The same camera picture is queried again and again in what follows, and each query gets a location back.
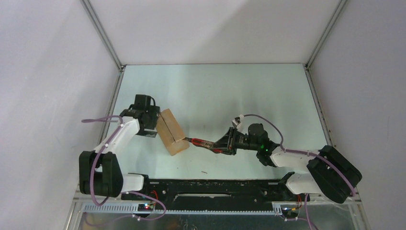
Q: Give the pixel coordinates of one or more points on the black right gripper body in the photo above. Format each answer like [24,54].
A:
[240,141]

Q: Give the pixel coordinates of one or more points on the brown cardboard express box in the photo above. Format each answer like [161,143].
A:
[170,132]

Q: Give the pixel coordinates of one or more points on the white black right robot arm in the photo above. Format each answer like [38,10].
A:
[322,171]

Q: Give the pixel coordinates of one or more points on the aluminium frame rail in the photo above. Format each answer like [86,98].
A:
[164,211]

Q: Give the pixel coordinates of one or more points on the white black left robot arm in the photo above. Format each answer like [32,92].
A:
[100,172]

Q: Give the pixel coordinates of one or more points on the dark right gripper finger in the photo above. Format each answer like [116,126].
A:
[223,142]
[225,150]

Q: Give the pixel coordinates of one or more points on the left controller board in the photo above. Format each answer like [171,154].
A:
[145,207]

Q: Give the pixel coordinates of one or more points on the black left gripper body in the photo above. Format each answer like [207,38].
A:
[153,117]

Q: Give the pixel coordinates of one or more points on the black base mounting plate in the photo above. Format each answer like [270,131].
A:
[215,193]

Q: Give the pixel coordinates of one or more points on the right controller board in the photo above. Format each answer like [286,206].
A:
[290,213]

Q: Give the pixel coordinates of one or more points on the controller board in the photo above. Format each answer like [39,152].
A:
[145,207]
[290,213]

